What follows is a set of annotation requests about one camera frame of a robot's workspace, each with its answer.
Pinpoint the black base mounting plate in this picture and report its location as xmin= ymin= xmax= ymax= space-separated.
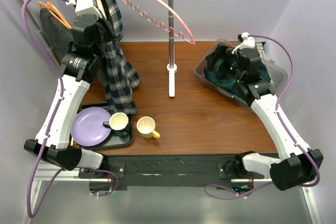
xmin=78 ymin=153 xmax=266 ymax=192

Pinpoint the gold cutlery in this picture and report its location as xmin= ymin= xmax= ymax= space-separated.
xmin=69 ymin=136 xmax=80 ymax=147

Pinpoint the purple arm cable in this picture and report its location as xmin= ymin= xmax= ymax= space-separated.
xmin=249 ymin=34 xmax=320 ymax=188
xmin=21 ymin=0 xmax=71 ymax=218

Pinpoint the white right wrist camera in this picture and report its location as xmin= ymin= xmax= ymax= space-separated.
xmin=232 ymin=32 xmax=256 ymax=54

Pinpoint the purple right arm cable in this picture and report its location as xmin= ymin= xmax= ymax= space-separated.
xmin=249 ymin=34 xmax=320 ymax=188

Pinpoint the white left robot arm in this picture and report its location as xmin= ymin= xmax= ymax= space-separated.
xmin=24 ymin=14 xmax=113 ymax=178

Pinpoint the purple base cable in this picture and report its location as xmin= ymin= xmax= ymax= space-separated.
xmin=86 ymin=167 xmax=120 ymax=197
xmin=204 ymin=180 xmax=275 ymax=200

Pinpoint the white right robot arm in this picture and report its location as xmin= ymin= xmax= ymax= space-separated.
xmin=206 ymin=45 xmax=323 ymax=191

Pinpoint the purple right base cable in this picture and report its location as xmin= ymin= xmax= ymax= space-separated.
xmin=204 ymin=180 xmax=275 ymax=200

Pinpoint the purple plate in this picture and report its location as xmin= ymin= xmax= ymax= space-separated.
xmin=71 ymin=107 xmax=111 ymax=147

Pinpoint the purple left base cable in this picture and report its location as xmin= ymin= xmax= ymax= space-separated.
xmin=86 ymin=167 xmax=120 ymax=197

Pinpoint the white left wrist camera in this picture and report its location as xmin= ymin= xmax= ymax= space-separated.
xmin=66 ymin=0 xmax=102 ymax=18

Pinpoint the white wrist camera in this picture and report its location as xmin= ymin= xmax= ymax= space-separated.
xmin=232 ymin=32 xmax=256 ymax=54
xmin=66 ymin=0 xmax=102 ymax=18

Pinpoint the black dotted skirt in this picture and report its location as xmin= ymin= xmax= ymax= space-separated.
xmin=39 ymin=7 xmax=108 ymax=88

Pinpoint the clear plastic bin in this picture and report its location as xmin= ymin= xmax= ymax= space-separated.
xmin=194 ymin=39 xmax=288 ymax=106

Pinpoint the green plaid skirt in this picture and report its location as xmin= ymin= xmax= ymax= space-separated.
xmin=204 ymin=56 xmax=271 ymax=98

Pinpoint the black serving tray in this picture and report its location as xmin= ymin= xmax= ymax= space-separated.
xmin=80 ymin=106 xmax=132 ymax=150

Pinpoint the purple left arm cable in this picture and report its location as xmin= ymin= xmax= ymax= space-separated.
xmin=21 ymin=0 xmax=71 ymax=218

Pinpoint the yellow mug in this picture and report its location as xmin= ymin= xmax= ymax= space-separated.
xmin=136 ymin=116 xmax=161 ymax=139

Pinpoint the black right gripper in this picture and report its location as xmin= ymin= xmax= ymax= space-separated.
xmin=205 ymin=44 xmax=244 ymax=83

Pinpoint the navy beige plaid skirt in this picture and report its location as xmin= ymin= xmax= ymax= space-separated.
xmin=98 ymin=0 xmax=141 ymax=114

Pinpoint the pink plastic hanger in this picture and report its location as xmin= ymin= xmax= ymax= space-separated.
xmin=120 ymin=0 xmax=195 ymax=45

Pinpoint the orange plastic hanger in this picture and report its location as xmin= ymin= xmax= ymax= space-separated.
xmin=38 ymin=1 xmax=72 ymax=29

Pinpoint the dark green mug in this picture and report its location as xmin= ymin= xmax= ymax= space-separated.
xmin=103 ymin=112 xmax=131 ymax=136

